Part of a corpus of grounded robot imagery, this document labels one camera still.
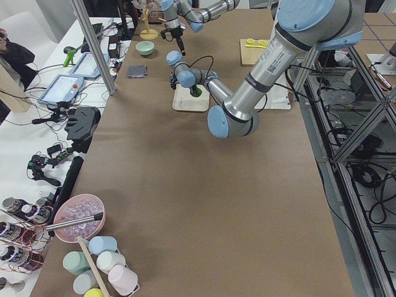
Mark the white cup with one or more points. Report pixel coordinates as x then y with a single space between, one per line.
107 260

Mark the yellow plastic knife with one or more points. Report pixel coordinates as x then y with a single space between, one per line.
255 46

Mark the aluminium frame post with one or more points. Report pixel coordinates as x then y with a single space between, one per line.
85 24

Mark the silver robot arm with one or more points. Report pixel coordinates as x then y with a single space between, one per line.
196 19
301 25

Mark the wooden mug tree stand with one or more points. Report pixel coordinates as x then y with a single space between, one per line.
146 7

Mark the light blue cup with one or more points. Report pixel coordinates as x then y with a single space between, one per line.
100 244

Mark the mint green bowl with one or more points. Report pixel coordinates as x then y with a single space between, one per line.
145 48

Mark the green barcode scanner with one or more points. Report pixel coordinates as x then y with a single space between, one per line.
70 52

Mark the blue teach pendant tablet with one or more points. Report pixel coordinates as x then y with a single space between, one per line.
63 89
86 67

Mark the yellow cup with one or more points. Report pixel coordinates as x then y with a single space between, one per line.
94 292

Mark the grey cup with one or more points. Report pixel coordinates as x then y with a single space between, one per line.
84 282

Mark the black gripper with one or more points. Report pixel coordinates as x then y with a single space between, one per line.
177 33
193 90

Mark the wooden cup rack pole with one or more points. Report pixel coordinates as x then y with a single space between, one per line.
93 267

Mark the copper wire bottle rack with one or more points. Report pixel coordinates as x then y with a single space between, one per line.
23 236

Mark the pink cup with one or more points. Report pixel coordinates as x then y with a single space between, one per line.
124 280

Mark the pink bowl of ice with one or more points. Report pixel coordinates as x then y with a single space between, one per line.
79 207

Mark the mint green cup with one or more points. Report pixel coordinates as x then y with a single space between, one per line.
75 262

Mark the white rabbit tray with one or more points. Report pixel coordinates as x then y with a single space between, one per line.
184 101

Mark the grey folded cloth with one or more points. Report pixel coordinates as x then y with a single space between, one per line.
139 71

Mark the wooden cutting board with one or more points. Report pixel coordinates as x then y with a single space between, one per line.
249 56

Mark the metal scoop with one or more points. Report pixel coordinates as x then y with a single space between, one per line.
79 221

